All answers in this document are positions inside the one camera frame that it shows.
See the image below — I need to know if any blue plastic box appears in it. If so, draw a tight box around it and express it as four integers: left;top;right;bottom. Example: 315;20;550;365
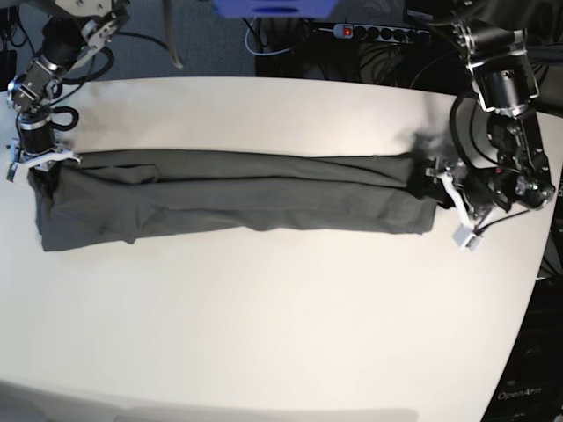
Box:
212;0;338;18

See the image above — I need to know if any white power strip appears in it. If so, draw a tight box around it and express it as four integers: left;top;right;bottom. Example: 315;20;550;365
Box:
329;24;432;45

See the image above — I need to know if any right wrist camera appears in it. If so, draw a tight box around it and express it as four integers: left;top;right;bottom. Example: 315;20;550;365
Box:
6;162;18;183

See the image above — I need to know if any black cable on floor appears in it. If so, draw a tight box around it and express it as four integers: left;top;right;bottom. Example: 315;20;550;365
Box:
0;0;27;87

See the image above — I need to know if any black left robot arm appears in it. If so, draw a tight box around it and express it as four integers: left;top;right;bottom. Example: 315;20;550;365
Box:
404;1;562;233

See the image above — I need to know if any grey T-shirt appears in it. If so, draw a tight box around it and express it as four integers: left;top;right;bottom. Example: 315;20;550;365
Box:
28;149;436;251

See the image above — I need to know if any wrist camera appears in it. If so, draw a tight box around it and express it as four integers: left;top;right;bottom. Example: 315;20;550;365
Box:
452;225;482;251
6;162;18;183

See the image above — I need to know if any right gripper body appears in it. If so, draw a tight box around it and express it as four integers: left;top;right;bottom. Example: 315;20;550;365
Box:
8;118;82;171

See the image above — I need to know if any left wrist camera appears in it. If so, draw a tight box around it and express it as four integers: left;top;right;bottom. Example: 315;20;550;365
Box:
452;225;482;251

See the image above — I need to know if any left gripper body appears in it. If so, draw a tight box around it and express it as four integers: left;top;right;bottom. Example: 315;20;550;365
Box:
425;157;501;229

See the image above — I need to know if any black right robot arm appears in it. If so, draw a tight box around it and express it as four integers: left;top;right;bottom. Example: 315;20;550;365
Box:
7;1;129;181

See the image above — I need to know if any white cable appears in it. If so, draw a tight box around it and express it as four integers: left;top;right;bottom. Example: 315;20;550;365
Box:
245;17;335;57

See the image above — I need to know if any black OpenArm base box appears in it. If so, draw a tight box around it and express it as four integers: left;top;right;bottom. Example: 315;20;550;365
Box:
482;277;562;421

